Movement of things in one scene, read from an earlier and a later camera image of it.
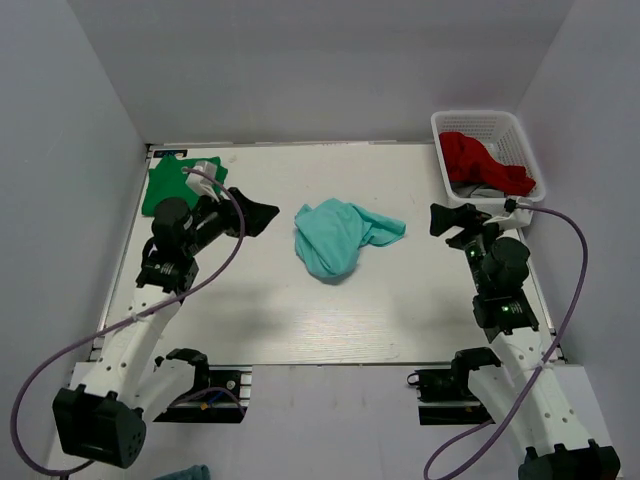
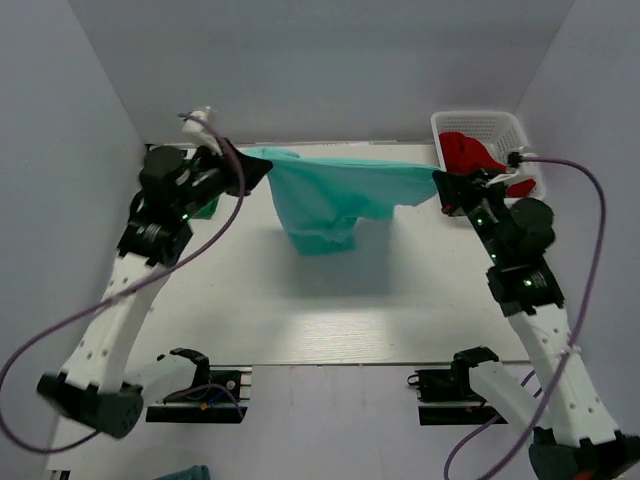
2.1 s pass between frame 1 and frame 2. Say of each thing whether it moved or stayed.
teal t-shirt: moved
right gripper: moved
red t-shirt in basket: stayed
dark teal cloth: stayed
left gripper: moved
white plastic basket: stayed
